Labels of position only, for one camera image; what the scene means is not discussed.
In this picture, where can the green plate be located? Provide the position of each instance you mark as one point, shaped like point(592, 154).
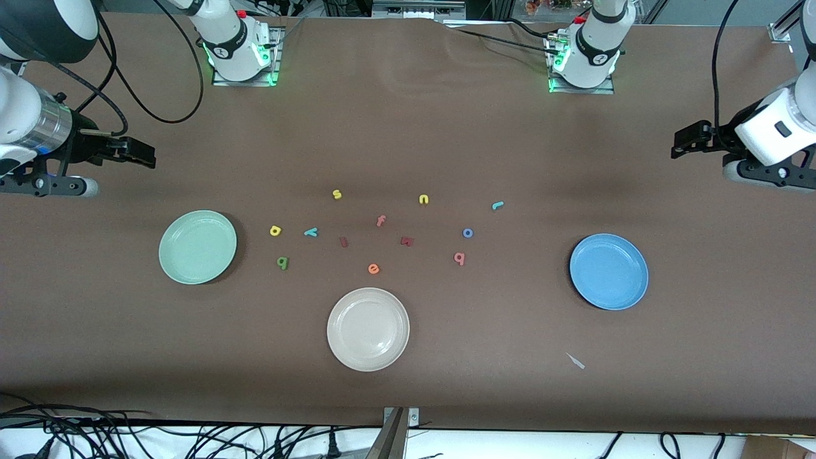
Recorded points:
point(197, 247)

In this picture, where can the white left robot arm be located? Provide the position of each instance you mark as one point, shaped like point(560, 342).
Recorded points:
point(593, 44)

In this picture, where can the blue plate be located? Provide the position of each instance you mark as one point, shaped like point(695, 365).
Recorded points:
point(609, 272)

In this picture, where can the grey metal bar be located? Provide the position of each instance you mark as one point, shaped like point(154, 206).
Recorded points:
point(390, 440)

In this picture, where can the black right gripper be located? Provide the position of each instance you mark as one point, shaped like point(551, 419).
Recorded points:
point(85, 144)

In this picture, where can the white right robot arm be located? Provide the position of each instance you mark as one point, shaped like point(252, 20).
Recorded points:
point(233, 44)

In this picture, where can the aluminium frame rail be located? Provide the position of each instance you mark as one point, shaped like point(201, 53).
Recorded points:
point(781, 33)

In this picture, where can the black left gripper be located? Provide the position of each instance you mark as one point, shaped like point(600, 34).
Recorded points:
point(719, 139)

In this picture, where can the black power plug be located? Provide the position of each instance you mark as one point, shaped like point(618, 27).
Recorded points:
point(278, 448)
point(331, 444)

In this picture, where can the white tape scrap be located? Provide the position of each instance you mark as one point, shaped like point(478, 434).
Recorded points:
point(575, 361)

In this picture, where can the beige plate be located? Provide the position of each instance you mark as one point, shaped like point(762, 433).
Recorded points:
point(368, 329)

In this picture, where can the grey metal box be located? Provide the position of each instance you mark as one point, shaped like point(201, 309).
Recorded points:
point(417, 9)

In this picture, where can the brown table cover sheet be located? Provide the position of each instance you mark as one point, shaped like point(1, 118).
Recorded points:
point(446, 127)

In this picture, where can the silver metal bracket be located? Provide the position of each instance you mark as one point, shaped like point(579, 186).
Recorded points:
point(413, 415)

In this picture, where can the cardboard box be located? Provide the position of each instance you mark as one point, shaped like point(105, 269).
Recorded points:
point(778, 448)

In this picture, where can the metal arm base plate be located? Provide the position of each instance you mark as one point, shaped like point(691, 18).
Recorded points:
point(605, 91)
point(276, 60)

